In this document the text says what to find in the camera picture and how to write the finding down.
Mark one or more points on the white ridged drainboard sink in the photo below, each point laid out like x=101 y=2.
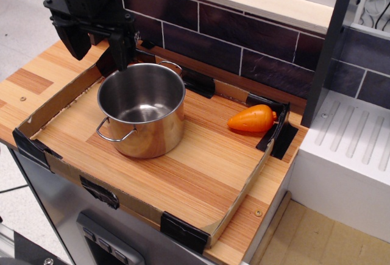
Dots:
x=342 y=167

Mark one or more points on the grey oven control panel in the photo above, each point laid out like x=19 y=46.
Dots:
x=105 y=247

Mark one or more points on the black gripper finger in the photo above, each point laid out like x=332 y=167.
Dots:
x=122 y=48
x=76 y=41

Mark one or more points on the dark grey right post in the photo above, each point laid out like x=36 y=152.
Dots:
x=341 y=19

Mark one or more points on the orange plastic toy carrot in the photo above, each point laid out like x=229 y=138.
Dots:
x=258 y=118

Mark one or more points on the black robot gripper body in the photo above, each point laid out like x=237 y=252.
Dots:
x=96 y=17

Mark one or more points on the stainless steel pot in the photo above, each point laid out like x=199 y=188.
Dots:
x=144 y=109

